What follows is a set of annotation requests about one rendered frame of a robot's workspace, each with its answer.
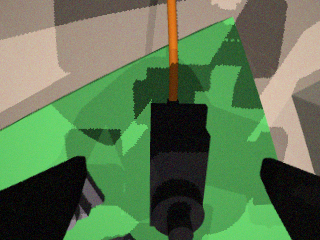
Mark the green rectangular deck plate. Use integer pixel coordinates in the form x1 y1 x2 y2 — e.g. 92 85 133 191
0 17 291 240

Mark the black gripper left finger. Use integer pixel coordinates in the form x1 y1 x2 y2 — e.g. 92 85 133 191
0 156 87 240

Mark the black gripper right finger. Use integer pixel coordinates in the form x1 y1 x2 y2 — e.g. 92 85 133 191
259 158 320 240

